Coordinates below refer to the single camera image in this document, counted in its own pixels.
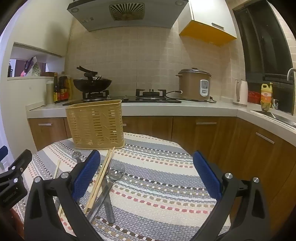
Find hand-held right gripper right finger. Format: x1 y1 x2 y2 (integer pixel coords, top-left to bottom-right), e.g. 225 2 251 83
192 150 274 241

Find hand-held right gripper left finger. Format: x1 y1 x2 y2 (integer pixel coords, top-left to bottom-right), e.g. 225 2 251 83
24 149 109 241

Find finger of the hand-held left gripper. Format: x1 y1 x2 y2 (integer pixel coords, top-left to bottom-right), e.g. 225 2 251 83
0 149 33 209
0 146 9 164

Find clear plastic spoon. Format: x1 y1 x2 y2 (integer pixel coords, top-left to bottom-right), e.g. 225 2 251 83
86 164 125 222
71 151 83 163
97 163 115 224

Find beige plastic utensil basket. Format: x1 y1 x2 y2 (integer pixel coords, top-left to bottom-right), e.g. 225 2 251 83
65 100 126 150

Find striped woven tablecloth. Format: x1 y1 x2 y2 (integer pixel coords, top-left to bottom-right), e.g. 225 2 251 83
10 132 232 241

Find grey cylindrical canister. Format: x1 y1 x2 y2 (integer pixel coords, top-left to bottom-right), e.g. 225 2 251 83
46 80 55 105

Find dark sauce bottle red label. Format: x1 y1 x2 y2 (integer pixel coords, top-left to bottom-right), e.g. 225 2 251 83
59 71 69 101

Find black gas stove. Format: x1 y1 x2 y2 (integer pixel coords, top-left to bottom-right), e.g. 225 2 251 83
62 89 182 106

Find plastic bags on shelf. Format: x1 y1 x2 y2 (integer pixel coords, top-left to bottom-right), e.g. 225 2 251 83
21 56 41 77

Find white electric kettle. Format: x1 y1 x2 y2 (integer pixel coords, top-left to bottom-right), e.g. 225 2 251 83
232 79 248 107

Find steel kitchen sink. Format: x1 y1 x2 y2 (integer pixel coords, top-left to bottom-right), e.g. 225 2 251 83
251 110 296 130

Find red plastic container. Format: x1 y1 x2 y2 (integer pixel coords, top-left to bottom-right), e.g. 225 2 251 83
247 90 263 105

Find black wok with lid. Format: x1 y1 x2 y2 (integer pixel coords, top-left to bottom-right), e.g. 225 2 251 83
73 65 112 93

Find brown rice cooker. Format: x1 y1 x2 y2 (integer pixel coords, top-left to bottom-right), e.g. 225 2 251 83
176 68 212 101

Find yellow dish soap bottle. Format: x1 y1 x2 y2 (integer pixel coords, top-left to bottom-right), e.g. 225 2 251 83
261 82 273 111

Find dark kitchen window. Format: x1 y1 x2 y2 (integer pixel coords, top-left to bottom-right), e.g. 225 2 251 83
232 0 296 114

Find grey range hood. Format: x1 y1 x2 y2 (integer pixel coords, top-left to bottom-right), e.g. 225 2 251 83
67 0 189 32

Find black rice cooker cable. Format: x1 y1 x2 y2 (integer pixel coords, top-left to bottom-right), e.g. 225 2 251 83
166 90 184 100

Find white and yellow wall cabinet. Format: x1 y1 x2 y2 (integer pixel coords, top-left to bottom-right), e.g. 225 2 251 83
178 0 238 46

